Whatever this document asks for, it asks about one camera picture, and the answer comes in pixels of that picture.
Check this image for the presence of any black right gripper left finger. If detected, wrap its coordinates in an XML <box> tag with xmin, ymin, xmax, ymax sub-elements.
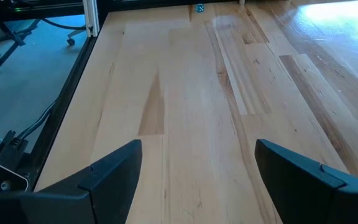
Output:
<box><xmin>0</xmin><ymin>139</ymin><xmax>143</xmax><ymax>224</ymax></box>

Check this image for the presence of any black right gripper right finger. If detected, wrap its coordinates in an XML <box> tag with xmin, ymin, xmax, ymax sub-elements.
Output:
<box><xmin>254</xmin><ymin>138</ymin><xmax>358</xmax><ymax>224</ymax></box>

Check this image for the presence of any black wheeled chair base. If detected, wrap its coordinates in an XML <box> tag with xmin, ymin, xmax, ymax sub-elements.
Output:
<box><xmin>0</xmin><ymin>17</ymin><xmax>77</xmax><ymax>68</ymax></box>

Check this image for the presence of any white aluminium profile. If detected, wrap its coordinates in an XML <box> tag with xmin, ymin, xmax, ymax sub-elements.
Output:
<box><xmin>82</xmin><ymin>0</ymin><xmax>101</xmax><ymax>37</ymax></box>

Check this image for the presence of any small black grey camera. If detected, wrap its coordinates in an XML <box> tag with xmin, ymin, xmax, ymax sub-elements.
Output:
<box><xmin>0</xmin><ymin>164</ymin><xmax>30</xmax><ymax>192</ymax></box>

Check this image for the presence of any black camera cable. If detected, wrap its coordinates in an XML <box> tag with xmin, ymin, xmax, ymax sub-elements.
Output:
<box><xmin>16</xmin><ymin>98</ymin><xmax>58</xmax><ymax>141</ymax></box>

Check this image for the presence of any black aluminium table frame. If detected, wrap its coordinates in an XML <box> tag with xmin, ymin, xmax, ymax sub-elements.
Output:
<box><xmin>0</xmin><ymin>0</ymin><xmax>245</xmax><ymax>191</ymax></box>

